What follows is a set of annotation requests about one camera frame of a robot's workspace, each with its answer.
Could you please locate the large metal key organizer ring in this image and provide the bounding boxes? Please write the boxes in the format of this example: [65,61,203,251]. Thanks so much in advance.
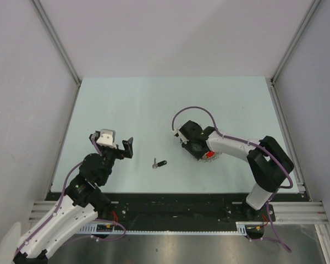
[196,150,222,163]

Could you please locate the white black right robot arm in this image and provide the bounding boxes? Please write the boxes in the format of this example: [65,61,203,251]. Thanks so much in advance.
[173,120,294,221]

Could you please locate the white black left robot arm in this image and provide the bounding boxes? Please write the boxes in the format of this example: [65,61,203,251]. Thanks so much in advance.
[13,131,133,263]

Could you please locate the red key tag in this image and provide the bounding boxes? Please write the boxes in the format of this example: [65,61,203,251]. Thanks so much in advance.
[206,151,215,158]

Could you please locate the loose silver key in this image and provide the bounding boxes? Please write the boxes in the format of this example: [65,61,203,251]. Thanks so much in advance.
[152,158,157,168]

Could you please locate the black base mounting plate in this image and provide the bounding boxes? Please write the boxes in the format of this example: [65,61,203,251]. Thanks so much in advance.
[45,192,311,229]

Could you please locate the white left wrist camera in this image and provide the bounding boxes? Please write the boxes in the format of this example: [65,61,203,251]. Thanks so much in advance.
[96,129,117,149]

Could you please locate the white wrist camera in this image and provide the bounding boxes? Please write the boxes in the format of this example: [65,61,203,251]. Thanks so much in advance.
[96,129,117,149]
[172,126,181,137]

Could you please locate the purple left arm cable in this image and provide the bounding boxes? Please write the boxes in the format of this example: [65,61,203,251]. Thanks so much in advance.
[16,133,127,254]

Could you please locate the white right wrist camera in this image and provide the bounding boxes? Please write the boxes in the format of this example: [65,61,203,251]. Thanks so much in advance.
[172,126,181,137]

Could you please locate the white slotted cable duct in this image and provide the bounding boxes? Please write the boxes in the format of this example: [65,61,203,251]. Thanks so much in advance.
[77,221,263,236]

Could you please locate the aluminium frame rail left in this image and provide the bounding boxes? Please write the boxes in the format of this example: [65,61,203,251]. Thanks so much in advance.
[30,0,81,87]

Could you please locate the aluminium frame rail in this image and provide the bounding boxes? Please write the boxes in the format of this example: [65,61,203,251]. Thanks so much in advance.
[270,0,323,85]
[30,0,81,87]

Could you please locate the aluminium frame rail right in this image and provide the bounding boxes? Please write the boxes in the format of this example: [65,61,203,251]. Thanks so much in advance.
[270,0,323,85]

